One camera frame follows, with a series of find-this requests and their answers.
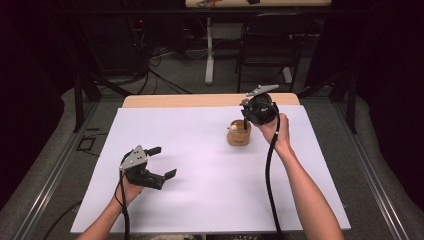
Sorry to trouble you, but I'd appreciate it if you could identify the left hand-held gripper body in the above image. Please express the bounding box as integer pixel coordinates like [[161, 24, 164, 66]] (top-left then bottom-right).
[[119, 144, 150, 186]]

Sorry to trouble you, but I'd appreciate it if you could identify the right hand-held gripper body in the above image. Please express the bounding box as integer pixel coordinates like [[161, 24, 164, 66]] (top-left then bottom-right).
[[244, 84, 280, 126]]

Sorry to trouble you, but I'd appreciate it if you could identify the tan bear pen holder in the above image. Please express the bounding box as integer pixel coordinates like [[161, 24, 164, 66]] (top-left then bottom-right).
[[226, 119, 253, 147]]

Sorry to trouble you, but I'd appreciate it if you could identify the person's left hand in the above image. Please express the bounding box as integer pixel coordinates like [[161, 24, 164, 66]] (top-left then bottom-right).
[[114, 174, 145, 208]]

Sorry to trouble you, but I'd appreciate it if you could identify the person's right hand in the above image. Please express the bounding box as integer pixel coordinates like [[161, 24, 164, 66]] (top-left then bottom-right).
[[259, 113, 293, 156]]

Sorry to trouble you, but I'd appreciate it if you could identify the white table sheet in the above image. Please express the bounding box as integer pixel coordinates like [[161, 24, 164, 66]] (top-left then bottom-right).
[[70, 104, 352, 234]]

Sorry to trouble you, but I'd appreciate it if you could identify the black chair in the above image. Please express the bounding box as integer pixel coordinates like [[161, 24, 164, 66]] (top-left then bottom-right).
[[234, 13, 316, 94]]

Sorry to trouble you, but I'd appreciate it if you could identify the black metal stand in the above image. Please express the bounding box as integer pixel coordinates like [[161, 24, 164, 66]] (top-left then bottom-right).
[[73, 66, 134, 133], [296, 66, 358, 134]]

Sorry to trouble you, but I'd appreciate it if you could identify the wooden desk top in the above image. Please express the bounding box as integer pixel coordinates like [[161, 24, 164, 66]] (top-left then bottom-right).
[[184, 0, 333, 8]]

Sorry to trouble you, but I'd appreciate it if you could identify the black curtain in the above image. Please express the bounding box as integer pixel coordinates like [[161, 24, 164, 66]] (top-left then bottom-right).
[[306, 0, 424, 211], [0, 0, 68, 208]]

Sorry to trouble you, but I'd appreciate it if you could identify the left hand-held gripper cable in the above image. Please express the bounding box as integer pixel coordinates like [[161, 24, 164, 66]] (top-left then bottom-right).
[[114, 169, 131, 240]]

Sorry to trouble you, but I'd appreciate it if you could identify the hand-held gripper cable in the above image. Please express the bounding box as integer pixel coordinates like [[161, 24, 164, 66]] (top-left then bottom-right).
[[264, 101, 284, 240], [114, 169, 131, 240]]

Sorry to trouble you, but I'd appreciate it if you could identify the right hand-held gripper cable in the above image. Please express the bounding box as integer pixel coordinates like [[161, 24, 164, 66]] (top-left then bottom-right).
[[264, 101, 284, 240]]

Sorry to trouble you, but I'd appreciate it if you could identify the aluminium floor rail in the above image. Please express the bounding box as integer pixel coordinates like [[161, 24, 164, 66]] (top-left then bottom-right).
[[13, 99, 101, 240], [333, 99, 409, 240]]

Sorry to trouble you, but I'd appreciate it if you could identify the tangle of floor cables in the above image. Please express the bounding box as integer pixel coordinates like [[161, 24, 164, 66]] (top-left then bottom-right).
[[131, 43, 208, 96]]

